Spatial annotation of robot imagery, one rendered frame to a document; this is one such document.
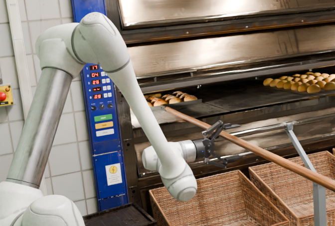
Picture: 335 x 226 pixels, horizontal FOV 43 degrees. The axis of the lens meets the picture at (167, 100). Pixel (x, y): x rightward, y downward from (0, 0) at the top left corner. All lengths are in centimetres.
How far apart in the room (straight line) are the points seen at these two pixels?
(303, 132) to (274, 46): 56
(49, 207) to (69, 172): 108
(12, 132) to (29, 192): 88
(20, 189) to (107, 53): 48
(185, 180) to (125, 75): 43
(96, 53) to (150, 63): 88
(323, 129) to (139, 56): 125
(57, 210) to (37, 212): 5
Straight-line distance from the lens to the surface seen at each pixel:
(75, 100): 213
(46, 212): 113
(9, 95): 204
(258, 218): 241
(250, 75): 227
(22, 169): 132
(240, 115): 244
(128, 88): 143
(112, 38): 133
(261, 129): 208
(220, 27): 235
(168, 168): 150
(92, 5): 211
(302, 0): 263
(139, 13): 218
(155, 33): 221
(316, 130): 275
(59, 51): 139
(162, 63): 221
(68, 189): 223
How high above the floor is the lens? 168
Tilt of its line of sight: 10 degrees down
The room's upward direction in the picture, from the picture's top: 6 degrees counter-clockwise
